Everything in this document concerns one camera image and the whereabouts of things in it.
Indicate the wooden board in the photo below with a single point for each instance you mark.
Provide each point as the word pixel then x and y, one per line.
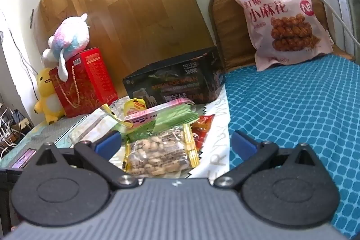
pixel 126 3

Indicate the peanut snack packet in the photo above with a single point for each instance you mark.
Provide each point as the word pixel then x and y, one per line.
pixel 157 154

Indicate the yellow duck plush toy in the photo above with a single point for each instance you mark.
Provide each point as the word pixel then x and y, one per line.
pixel 47 99

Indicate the smartphone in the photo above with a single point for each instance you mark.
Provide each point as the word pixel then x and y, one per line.
pixel 24 158

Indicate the large pink snack bag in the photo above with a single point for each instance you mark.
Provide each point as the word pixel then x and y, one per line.
pixel 281 20

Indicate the pink blue plush toy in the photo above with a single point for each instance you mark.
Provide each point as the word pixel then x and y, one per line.
pixel 70 40

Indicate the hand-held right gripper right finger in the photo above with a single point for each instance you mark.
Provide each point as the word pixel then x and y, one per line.
pixel 243 142

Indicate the woven bamboo headboard cushion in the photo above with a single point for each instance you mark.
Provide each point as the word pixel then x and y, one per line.
pixel 225 20

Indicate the green snack packet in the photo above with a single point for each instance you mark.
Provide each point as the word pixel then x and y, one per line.
pixel 174 117

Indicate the pink snack box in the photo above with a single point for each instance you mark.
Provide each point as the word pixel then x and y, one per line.
pixel 149 115

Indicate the red snack packet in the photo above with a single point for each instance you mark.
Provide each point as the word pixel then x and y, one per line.
pixel 202 129

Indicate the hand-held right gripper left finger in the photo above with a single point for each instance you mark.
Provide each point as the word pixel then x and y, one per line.
pixel 108 142

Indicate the red gift bag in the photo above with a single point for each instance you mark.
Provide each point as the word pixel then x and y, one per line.
pixel 84 79

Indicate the clear snack packet yellow strip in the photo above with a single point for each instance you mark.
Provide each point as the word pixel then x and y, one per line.
pixel 90 127

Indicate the grey teal quilt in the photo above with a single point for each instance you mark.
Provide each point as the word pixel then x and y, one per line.
pixel 50 130

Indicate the black printed cardboard box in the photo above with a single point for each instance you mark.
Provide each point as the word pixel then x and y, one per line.
pixel 174 79

